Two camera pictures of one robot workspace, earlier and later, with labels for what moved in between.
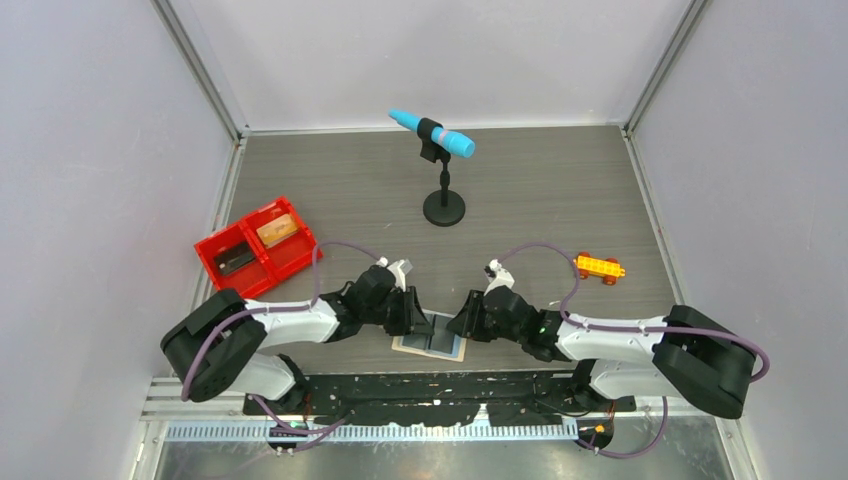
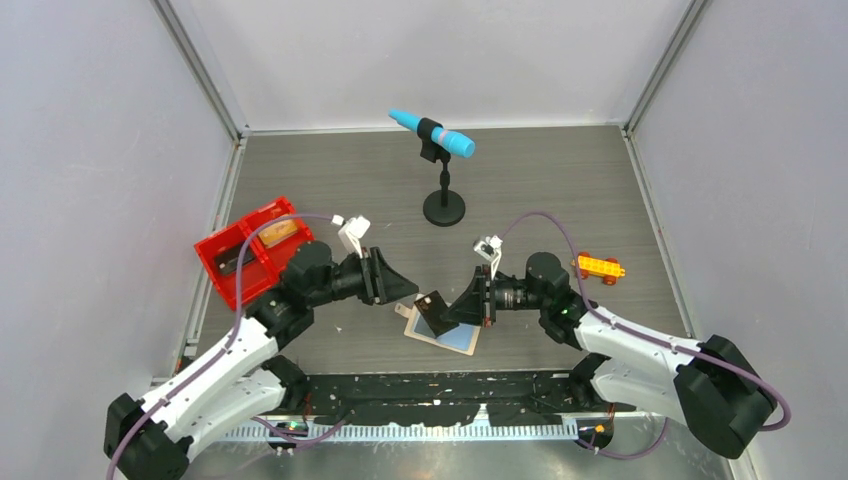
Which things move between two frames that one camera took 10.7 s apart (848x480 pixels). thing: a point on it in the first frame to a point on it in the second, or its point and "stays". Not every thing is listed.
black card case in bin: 233,258 stays
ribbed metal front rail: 372,432 stays
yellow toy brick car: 608,269 stays
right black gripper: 468,322 to 474,306
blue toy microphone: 448,140 stays
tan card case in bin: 277,230 stays
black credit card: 441,340 to 432,308
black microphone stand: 443,207 stays
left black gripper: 412,319 to 380,282
